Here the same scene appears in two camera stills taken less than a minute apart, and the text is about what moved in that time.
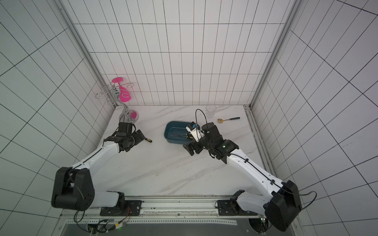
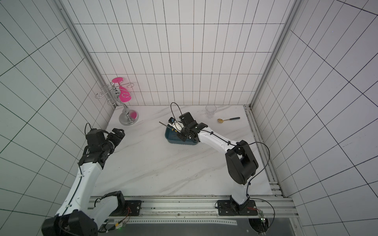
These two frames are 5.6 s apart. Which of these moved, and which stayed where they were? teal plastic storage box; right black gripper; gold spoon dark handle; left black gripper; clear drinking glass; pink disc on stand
Moved: left black gripper; right black gripper
Stayed: gold spoon dark handle; pink disc on stand; teal plastic storage box; clear drinking glass
